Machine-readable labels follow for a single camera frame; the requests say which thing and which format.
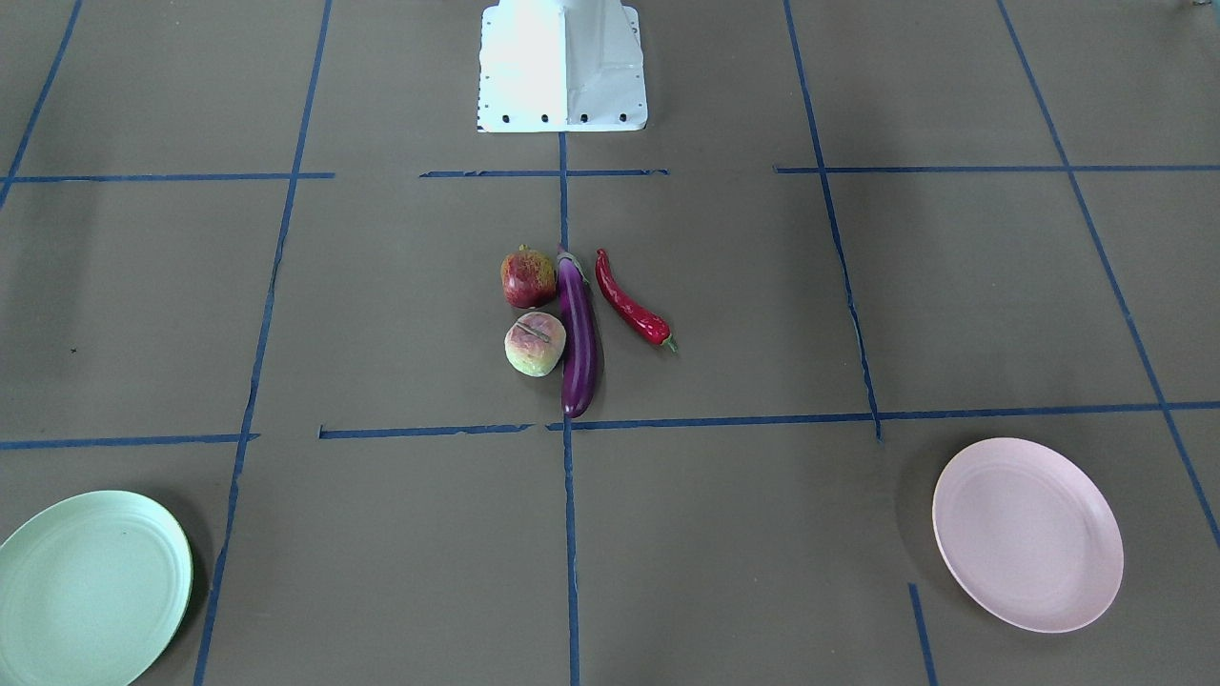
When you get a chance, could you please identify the red pomegranate fruit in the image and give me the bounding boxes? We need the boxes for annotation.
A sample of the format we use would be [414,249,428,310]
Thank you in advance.
[500,244,558,310]

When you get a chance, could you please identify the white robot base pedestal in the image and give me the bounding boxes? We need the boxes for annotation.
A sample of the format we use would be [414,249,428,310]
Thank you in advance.
[476,1,649,133]

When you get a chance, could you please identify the pink plate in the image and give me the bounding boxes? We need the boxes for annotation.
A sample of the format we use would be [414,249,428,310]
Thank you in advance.
[928,437,1126,635]

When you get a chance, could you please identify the light green plate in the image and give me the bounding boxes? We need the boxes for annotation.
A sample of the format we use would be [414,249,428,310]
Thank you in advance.
[1,489,194,685]

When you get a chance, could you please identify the red chili pepper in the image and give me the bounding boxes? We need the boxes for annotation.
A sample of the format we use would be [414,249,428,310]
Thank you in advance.
[594,249,680,354]

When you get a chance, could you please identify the purple eggplant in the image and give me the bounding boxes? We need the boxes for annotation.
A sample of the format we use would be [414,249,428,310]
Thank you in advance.
[558,248,600,417]

